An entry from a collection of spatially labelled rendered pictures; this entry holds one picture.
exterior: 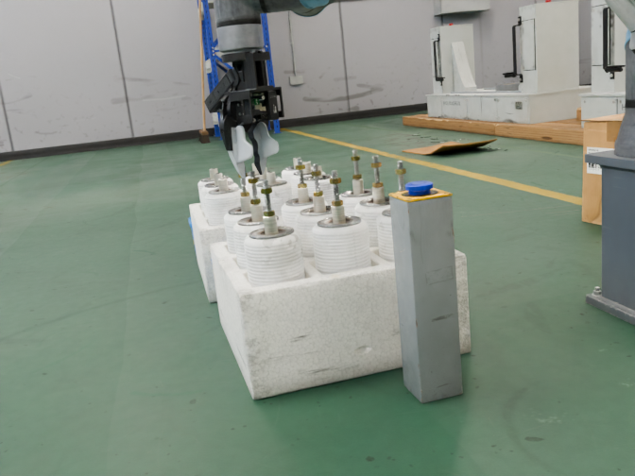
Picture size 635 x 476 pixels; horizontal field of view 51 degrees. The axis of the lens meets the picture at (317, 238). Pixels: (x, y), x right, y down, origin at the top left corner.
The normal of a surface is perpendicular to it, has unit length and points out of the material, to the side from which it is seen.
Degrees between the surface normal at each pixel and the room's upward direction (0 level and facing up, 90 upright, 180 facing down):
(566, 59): 90
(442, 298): 90
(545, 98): 90
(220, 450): 0
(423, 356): 90
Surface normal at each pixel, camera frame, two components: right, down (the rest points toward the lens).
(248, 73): -0.73, 0.23
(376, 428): -0.10, -0.97
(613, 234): -0.96, 0.15
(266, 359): 0.27, 0.20
